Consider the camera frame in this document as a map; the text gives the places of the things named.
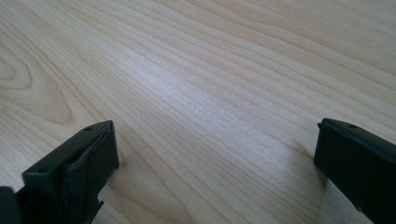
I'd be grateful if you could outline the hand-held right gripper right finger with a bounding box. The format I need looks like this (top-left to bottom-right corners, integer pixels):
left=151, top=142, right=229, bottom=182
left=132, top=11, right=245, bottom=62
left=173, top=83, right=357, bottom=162
left=313, top=118, right=396, bottom=224

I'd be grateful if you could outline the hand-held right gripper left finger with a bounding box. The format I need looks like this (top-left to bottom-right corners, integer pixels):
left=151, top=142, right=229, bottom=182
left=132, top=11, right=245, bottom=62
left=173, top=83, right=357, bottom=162
left=15, top=119, right=120, bottom=224

